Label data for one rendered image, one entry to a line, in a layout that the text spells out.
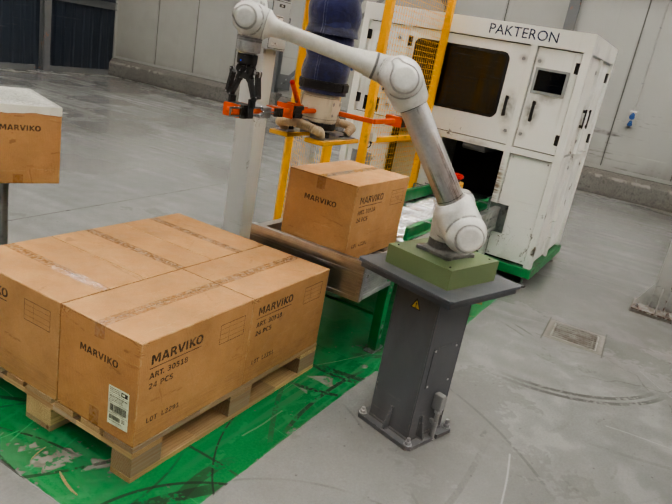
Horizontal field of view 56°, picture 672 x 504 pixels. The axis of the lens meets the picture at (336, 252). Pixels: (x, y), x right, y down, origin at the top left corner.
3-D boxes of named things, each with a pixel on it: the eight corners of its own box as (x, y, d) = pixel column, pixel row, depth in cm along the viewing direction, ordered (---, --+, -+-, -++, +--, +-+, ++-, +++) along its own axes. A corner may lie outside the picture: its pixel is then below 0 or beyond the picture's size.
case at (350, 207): (336, 224, 381) (348, 159, 369) (395, 243, 363) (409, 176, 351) (278, 240, 330) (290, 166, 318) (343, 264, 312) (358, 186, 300)
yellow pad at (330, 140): (340, 138, 305) (342, 128, 303) (358, 143, 300) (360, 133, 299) (303, 141, 276) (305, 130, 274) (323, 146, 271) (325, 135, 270)
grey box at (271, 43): (278, 50, 404) (285, 1, 395) (285, 51, 401) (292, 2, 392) (260, 47, 387) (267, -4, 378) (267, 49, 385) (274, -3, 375)
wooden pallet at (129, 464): (169, 302, 364) (171, 279, 360) (312, 367, 320) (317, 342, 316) (-39, 373, 263) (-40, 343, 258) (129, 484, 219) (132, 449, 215)
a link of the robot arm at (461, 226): (484, 233, 248) (499, 251, 227) (446, 249, 250) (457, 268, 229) (411, 47, 225) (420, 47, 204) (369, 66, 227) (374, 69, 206)
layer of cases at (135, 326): (171, 279, 360) (178, 212, 347) (316, 342, 316) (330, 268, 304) (-39, 343, 258) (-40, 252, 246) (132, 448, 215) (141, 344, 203)
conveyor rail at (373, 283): (489, 227, 507) (495, 205, 501) (495, 229, 505) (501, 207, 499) (352, 297, 312) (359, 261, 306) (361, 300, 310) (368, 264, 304)
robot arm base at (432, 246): (481, 256, 263) (484, 243, 261) (447, 261, 249) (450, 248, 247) (448, 242, 276) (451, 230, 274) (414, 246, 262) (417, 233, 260)
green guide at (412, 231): (483, 207, 506) (486, 196, 504) (496, 210, 502) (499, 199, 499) (402, 240, 371) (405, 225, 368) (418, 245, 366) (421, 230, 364)
